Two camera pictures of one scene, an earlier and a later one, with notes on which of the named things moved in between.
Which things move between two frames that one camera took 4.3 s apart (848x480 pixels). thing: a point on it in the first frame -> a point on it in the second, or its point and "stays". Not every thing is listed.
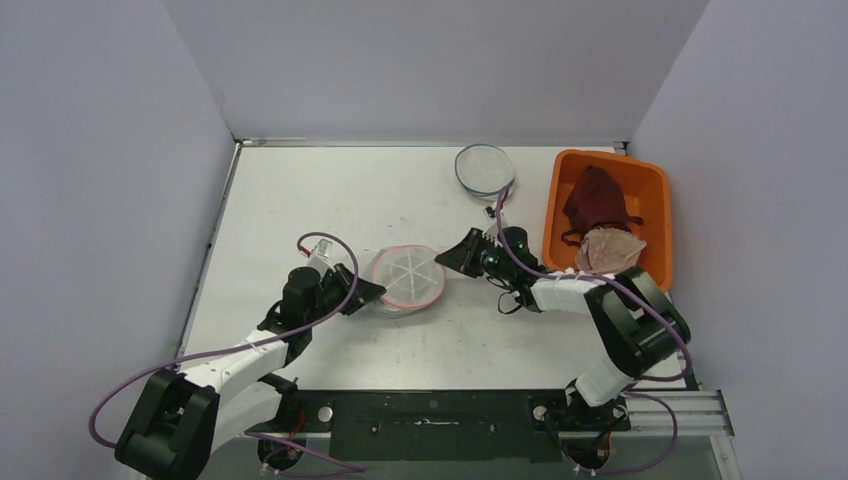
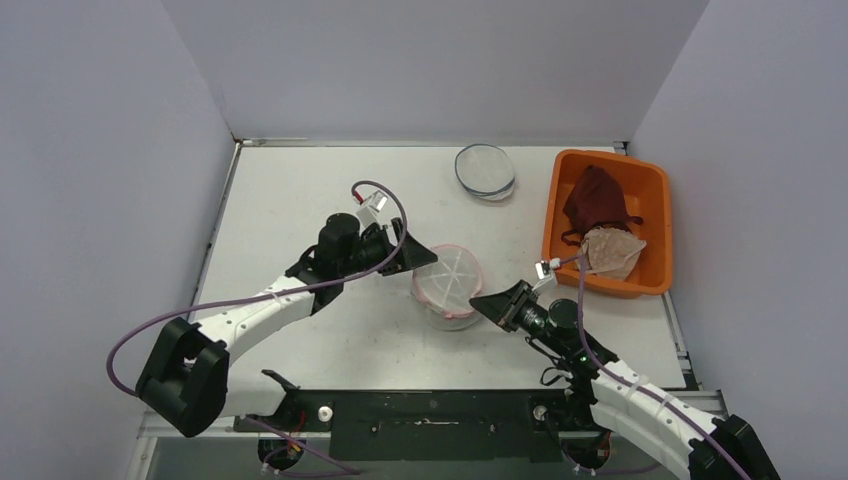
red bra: x=595 y=200 stays
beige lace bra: x=608 y=250 stays
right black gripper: x=481 y=252 -> x=519 y=309
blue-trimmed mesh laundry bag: x=483 y=170 stays
